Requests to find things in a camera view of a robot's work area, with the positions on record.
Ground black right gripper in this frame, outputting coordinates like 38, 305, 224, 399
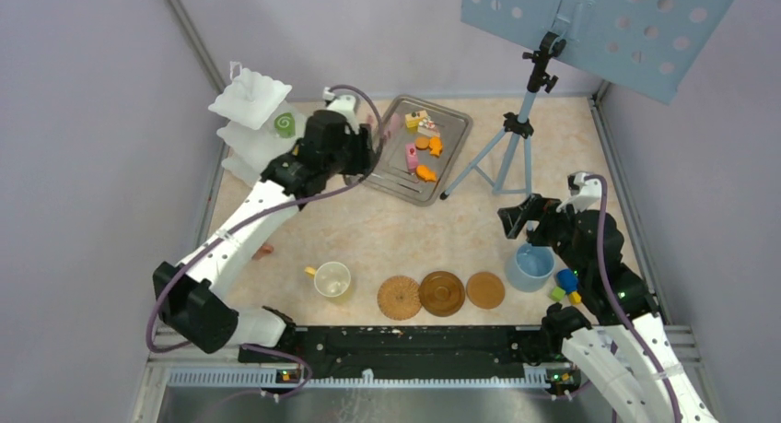
497, 192, 589, 277

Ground green swirl roll cake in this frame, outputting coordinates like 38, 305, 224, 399
274, 112, 297, 139

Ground pink cake slice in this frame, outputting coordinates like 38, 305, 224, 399
404, 143, 420, 173

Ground white strawberry cake slice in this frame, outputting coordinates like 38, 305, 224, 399
418, 120, 440, 137

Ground pink cat-paw tongs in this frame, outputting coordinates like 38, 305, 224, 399
367, 113, 403, 155

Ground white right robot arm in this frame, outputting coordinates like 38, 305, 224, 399
497, 194, 716, 422

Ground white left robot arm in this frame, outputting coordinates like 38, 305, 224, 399
150, 104, 381, 362

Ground light blue mug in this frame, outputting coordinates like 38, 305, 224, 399
505, 243, 555, 293

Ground white three-tier dessert stand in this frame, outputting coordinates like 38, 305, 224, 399
208, 61, 306, 187

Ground yellow square cake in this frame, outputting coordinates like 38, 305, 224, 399
404, 110, 428, 130

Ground light wooden round coaster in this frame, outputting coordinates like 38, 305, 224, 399
466, 272, 506, 310

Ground light blue tripod stand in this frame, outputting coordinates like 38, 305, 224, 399
439, 31, 566, 201

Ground green toy cube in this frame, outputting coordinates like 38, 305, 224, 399
549, 287, 566, 302

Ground round brown cookie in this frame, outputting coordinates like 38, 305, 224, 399
414, 136, 430, 150

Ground metal serving tray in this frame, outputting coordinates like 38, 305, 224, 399
363, 95, 472, 206

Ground orange fish pastry lower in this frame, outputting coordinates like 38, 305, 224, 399
414, 164, 437, 182

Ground orange fish pastry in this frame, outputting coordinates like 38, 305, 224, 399
414, 164, 437, 182
428, 136, 443, 158

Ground yellow toy cube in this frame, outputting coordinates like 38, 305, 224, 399
568, 291, 582, 305

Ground orange fish pastry upper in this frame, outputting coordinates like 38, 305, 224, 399
428, 136, 443, 158

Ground dark wooden round coaster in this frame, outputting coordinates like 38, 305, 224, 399
418, 271, 466, 317

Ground pink mug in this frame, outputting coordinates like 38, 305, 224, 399
251, 243, 274, 261

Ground yellow transparent cup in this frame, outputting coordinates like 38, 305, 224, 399
305, 262, 355, 304

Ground woven rattan coaster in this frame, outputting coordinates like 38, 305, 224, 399
377, 276, 422, 321

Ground light blue perforated board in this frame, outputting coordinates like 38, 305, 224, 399
460, 0, 734, 104

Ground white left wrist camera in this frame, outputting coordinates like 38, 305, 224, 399
322, 87, 360, 134

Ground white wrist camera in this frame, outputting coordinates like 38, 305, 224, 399
322, 87, 360, 134
555, 171, 606, 213

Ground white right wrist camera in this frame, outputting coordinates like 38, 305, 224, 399
555, 171, 606, 213

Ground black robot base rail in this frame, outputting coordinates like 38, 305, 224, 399
279, 325, 566, 380

